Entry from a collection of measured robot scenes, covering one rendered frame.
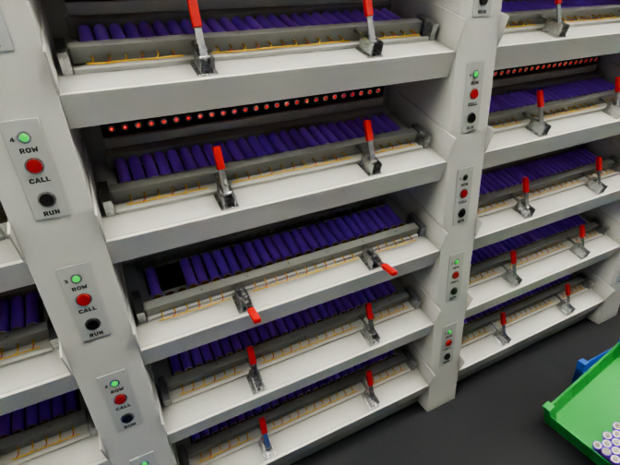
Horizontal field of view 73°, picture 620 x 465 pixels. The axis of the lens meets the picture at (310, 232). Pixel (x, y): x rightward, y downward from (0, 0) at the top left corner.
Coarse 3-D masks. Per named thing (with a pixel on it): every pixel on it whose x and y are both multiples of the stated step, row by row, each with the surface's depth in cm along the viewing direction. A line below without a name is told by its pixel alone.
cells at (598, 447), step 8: (616, 424) 92; (608, 432) 91; (616, 432) 91; (608, 440) 90; (616, 440) 89; (592, 448) 92; (600, 448) 90; (608, 448) 89; (616, 448) 88; (608, 456) 88; (616, 456) 88; (616, 464) 87
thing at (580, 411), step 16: (608, 352) 105; (592, 368) 104; (608, 368) 107; (576, 384) 102; (592, 384) 106; (608, 384) 104; (560, 400) 102; (576, 400) 104; (592, 400) 103; (608, 400) 101; (544, 416) 102; (560, 416) 103; (576, 416) 102; (592, 416) 100; (608, 416) 99; (560, 432) 99; (576, 432) 99; (592, 432) 98; (608, 464) 88
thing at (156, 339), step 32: (416, 224) 89; (192, 256) 80; (384, 256) 85; (416, 256) 86; (128, 288) 74; (288, 288) 77; (320, 288) 77; (352, 288) 82; (192, 320) 70; (224, 320) 71; (160, 352) 68
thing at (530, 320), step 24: (552, 288) 129; (576, 288) 131; (600, 288) 131; (480, 312) 120; (504, 312) 113; (528, 312) 124; (552, 312) 125; (576, 312) 126; (480, 336) 116; (504, 336) 114; (528, 336) 118; (480, 360) 111
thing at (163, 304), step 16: (368, 240) 84; (384, 240) 86; (304, 256) 79; (320, 256) 80; (336, 256) 82; (256, 272) 76; (272, 272) 76; (288, 272) 78; (192, 288) 72; (208, 288) 72; (224, 288) 73; (256, 288) 75; (144, 304) 69; (160, 304) 69; (176, 304) 70; (160, 320) 68
